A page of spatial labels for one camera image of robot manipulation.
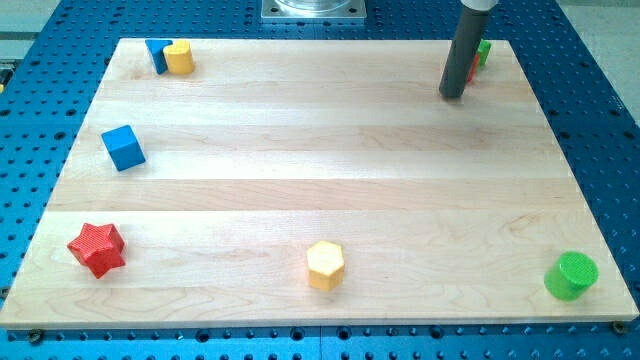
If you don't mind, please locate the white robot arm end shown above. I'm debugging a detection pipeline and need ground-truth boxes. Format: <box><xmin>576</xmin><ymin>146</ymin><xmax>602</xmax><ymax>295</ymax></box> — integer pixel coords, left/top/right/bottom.
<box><xmin>461</xmin><ymin>0</ymin><xmax>499</xmax><ymax>12</ymax></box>

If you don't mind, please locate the red star block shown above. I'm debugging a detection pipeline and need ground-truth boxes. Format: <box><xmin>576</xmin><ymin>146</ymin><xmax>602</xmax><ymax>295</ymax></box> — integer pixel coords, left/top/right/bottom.
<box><xmin>67</xmin><ymin>223</ymin><xmax>126</xmax><ymax>279</ymax></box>

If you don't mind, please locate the blue cube block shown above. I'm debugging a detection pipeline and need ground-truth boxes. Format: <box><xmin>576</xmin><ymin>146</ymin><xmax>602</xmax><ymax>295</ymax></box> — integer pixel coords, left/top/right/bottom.
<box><xmin>101</xmin><ymin>125</ymin><xmax>146</xmax><ymax>171</ymax></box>

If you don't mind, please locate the yellow heart block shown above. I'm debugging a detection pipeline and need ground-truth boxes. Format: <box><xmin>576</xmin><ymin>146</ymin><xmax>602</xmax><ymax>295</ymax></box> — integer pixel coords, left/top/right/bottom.
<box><xmin>163</xmin><ymin>39</ymin><xmax>195</xmax><ymax>75</ymax></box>

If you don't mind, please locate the green cylinder block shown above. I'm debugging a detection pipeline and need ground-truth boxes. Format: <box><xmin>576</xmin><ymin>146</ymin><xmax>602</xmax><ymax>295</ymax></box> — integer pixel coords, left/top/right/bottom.
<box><xmin>544</xmin><ymin>251</ymin><xmax>599</xmax><ymax>301</ymax></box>

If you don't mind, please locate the light wooden board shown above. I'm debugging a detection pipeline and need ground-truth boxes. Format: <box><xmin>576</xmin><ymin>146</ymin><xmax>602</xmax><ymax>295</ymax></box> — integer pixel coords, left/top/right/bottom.
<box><xmin>1</xmin><ymin>39</ymin><xmax>638</xmax><ymax>330</ymax></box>

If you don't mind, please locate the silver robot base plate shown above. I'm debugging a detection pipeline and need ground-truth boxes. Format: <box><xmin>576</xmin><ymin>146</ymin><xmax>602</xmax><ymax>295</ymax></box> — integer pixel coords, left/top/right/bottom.
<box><xmin>261</xmin><ymin>0</ymin><xmax>367</xmax><ymax>20</ymax></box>

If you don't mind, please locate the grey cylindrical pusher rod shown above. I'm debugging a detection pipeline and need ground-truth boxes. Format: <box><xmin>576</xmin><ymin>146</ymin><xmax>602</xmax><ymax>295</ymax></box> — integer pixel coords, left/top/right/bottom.
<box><xmin>439</xmin><ymin>3</ymin><xmax>491</xmax><ymax>99</ymax></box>

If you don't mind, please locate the green block behind rod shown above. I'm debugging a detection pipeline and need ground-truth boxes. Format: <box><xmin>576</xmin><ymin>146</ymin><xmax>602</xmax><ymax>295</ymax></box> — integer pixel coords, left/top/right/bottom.
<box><xmin>477</xmin><ymin>39</ymin><xmax>492</xmax><ymax>67</ymax></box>

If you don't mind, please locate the blue triangle block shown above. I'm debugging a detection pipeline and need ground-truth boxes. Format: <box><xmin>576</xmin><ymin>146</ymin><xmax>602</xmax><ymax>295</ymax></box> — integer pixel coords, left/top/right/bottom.
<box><xmin>145</xmin><ymin>39</ymin><xmax>173</xmax><ymax>75</ymax></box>

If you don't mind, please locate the red block behind rod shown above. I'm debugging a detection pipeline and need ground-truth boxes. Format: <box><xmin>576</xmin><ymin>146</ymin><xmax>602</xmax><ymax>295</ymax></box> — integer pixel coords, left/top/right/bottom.
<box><xmin>466</xmin><ymin>53</ymin><xmax>480</xmax><ymax>83</ymax></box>

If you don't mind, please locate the yellow hexagon block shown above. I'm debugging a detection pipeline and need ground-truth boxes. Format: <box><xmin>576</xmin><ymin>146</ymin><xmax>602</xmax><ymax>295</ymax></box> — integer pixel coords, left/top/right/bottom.
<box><xmin>306</xmin><ymin>241</ymin><xmax>345</xmax><ymax>291</ymax></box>

